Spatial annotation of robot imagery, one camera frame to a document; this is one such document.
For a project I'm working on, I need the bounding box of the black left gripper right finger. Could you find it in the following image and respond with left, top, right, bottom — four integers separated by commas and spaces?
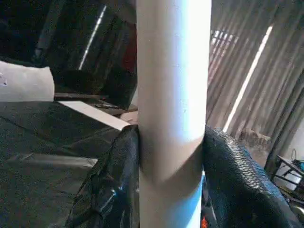
202, 126, 304, 228

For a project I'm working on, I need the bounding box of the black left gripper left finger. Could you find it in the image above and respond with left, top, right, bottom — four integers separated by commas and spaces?
66, 125, 141, 228

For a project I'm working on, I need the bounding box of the white flat sheet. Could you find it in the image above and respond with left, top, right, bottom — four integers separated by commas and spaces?
57, 100, 131, 132

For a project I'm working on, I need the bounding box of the black table mat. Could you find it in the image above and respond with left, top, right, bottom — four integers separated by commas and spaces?
0, 100, 139, 228

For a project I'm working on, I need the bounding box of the light grey cushion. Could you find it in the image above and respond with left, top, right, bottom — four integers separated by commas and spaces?
0, 61, 56, 103

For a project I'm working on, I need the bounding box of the white plastic table leg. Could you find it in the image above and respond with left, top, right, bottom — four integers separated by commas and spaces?
136, 0, 212, 228

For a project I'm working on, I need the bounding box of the grey curtain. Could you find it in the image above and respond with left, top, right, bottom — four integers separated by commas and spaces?
205, 0, 304, 164

